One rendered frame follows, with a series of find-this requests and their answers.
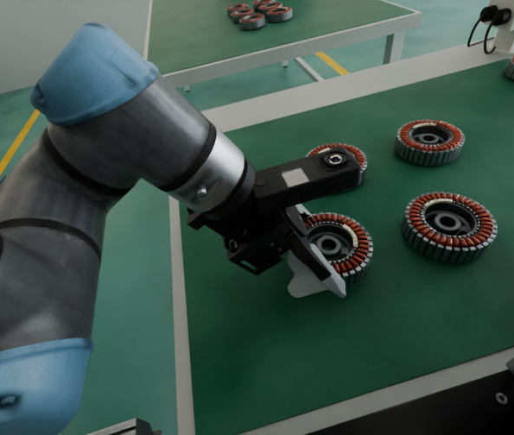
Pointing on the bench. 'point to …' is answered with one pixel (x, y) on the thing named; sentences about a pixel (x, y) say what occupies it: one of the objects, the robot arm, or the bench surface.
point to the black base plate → (459, 412)
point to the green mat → (332, 132)
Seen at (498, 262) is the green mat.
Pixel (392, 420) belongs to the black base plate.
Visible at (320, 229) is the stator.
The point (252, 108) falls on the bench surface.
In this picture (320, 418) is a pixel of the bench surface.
